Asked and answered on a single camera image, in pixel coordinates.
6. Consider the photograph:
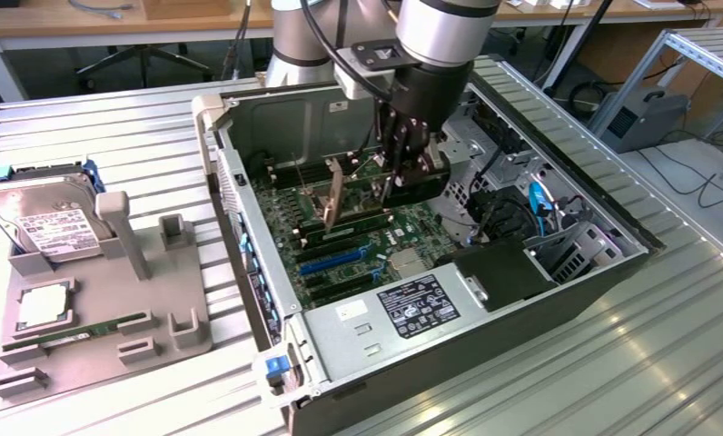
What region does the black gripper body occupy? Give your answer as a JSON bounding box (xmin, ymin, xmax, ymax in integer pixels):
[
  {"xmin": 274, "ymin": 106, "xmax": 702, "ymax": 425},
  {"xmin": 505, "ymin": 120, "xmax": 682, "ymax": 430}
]
[{"xmin": 389, "ymin": 62, "xmax": 476, "ymax": 134}]

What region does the black graphics card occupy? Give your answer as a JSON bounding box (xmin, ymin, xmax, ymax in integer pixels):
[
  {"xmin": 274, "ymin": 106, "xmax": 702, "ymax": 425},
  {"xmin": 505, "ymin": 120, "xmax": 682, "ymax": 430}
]
[{"xmin": 322, "ymin": 156, "xmax": 453, "ymax": 231}]

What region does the silver drive cage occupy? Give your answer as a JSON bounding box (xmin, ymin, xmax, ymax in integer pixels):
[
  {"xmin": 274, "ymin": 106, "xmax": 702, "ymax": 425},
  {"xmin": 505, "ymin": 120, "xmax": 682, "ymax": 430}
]
[{"xmin": 428, "ymin": 113, "xmax": 524, "ymax": 242}]

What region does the green motherboard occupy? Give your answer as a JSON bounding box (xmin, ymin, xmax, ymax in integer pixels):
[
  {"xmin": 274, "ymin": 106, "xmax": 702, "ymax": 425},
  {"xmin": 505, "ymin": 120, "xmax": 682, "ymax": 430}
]
[{"xmin": 249, "ymin": 152, "xmax": 464, "ymax": 310}]

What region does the black office chair base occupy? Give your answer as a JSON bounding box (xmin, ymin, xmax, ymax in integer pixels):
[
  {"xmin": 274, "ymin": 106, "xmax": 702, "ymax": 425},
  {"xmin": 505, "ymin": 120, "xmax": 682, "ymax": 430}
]
[
  {"xmin": 73, "ymin": 43, "xmax": 213, "ymax": 90},
  {"xmin": 488, "ymin": 25, "xmax": 528, "ymax": 56}
]

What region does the green RAM stick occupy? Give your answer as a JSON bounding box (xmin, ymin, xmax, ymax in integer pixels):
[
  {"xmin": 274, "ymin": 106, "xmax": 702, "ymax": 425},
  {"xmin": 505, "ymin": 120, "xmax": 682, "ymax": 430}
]
[
  {"xmin": 2, "ymin": 312, "xmax": 149, "ymax": 353},
  {"xmin": 305, "ymin": 213, "xmax": 393, "ymax": 242}
]

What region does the CPU socket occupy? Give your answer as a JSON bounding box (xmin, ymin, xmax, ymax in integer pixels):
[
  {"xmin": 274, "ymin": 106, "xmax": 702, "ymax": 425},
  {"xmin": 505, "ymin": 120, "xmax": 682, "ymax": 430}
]
[{"xmin": 298, "ymin": 184, "xmax": 333, "ymax": 218}]

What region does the silver chipset heatsink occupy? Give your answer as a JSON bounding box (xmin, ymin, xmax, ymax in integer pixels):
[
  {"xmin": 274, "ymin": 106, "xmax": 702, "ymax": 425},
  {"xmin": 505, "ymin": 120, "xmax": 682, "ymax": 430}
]
[{"xmin": 388, "ymin": 252, "xmax": 433, "ymax": 278}]

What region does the black expansion slot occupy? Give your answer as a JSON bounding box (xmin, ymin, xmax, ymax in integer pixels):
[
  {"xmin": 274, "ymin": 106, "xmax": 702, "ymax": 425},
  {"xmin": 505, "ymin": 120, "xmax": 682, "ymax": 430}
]
[
  {"xmin": 309, "ymin": 280, "xmax": 380, "ymax": 304},
  {"xmin": 305, "ymin": 270, "xmax": 374, "ymax": 292},
  {"xmin": 293, "ymin": 243, "xmax": 361, "ymax": 265}
]

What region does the blue expansion slot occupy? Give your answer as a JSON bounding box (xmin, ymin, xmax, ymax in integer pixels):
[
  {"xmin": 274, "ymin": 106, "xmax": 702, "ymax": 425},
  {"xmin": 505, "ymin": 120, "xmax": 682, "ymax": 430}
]
[{"xmin": 298, "ymin": 251, "xmax": 364, "ymax": 276}]

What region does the silver disk bay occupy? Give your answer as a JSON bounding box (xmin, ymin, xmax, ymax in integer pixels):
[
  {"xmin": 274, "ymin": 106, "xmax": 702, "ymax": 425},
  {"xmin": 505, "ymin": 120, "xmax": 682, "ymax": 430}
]
[{"xmin": 528, "ymin": 222, "xmax": 621, "ymax": 285}]

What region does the black open PC case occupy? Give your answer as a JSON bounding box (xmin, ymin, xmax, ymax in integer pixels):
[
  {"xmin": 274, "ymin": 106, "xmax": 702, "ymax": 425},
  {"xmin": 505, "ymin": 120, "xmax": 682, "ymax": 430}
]
[{"xmin": 190, "ymin": 65, "xmax": 667, "ymax": 436}]

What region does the silver power supply unit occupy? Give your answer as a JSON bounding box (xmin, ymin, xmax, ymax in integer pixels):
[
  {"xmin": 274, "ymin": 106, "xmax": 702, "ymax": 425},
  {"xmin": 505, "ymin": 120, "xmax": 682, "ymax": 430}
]
[{"xmin": 288, "ymin": 263, "xmax": 491, "ymax": 382}]

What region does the brown cardboard box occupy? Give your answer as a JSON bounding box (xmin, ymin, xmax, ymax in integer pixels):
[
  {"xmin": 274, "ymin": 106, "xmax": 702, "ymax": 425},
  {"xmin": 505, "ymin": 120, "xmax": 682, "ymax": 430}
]
[{"xmin": 142, "ymin": 0, "xmax": 230, "ymax": 20}]

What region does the grey parts rack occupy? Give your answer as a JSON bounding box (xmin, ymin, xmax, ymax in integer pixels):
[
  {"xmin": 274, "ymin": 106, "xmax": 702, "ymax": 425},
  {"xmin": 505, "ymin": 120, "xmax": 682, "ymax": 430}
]
[{"xmin": 0, "ymin": 190, "xmax": 217, "ymax": 412}]

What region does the silver hard disk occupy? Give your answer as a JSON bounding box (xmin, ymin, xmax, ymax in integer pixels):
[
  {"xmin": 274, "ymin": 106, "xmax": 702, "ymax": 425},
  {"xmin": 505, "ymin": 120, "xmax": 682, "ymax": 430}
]
[{"xmin": 0, "ymin": 174, "xmax": 106, "ymax": 264}]

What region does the silver CPU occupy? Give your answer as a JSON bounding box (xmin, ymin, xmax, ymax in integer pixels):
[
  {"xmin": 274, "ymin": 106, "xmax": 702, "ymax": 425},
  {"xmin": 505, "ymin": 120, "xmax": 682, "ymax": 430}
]
[{"xmin": 15, "ymin": 285, "xmax": 75, "ymax": 331}]

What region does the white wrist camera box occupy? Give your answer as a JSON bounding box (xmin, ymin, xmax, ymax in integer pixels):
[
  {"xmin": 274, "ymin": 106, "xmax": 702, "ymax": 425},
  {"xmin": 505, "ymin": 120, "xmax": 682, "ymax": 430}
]
[{"xmin": 334, "ymin": 39, "xmax": 421, "ymax": 100}]

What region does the black power wire bundle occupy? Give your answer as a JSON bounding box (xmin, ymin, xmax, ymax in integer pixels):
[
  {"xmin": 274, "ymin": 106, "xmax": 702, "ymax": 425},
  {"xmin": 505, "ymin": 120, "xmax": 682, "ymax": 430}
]
[{"xmin": 465, "ymin": 149, "xmax": 536, "ymax": 244}]

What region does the blue wire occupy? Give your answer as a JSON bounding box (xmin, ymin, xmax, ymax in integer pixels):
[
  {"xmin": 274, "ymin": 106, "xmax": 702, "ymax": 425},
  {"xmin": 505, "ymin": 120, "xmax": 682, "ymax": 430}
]
[{"xmin": 528, "ymin": 181, "xmax": 551, "ymax": 237}]

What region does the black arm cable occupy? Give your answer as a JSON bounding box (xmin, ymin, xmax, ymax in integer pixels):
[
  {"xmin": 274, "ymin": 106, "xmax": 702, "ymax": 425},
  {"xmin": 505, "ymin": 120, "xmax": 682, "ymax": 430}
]
[{"xmin": 298, "ymin": 0, "xmax": 400, "ymax": 99}]

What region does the black coiled cable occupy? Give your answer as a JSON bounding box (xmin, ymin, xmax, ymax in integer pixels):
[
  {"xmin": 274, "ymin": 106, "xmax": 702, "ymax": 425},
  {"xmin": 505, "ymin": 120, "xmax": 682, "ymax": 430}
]
[{"xmin": 567, "ymin": 80, "xmax": 609, "ymax": 114}]

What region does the wooden desk white frame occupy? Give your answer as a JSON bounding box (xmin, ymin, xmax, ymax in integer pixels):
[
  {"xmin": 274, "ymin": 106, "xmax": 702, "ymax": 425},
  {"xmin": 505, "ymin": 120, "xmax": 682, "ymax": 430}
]
[{"xmin": 0, "ymin": 0, "xmax": 723, "ymax": 104}]

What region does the grey machine with handle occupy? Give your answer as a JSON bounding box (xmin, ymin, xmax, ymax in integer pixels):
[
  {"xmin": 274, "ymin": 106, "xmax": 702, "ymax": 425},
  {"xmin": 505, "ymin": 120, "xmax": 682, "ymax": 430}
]
[{"xmin": 588, "ymin": 88, "xmax": 694, "ymax": 154}]

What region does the thin hanging cable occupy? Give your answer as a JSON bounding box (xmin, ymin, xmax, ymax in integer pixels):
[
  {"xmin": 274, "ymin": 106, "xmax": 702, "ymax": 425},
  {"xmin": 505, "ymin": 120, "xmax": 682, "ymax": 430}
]
[{"xmin": 218, "ymin": 0, "xmax": 254, "ymax": 82}]

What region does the black cable on side table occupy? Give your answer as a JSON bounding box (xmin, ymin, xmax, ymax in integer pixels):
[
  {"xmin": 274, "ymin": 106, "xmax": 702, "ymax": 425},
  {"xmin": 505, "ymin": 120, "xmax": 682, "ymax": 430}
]
[{"xmin": 633, "ymin": 147, "xmax": 723, "ymax": 213}]

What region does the aluminium frame rack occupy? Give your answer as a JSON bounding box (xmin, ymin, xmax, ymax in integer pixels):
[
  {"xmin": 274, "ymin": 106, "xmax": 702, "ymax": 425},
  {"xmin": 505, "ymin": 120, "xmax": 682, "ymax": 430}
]
[{"xmin": 603, "ymin": 25, "xmax": 723, "ymax": 142}]

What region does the light blue cable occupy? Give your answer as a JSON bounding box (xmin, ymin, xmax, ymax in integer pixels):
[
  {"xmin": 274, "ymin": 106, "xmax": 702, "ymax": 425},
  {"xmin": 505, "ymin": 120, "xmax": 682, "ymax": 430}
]
[{"xmin": 69, "ymin": 0, "xmax": 138, "ymax": 20}]

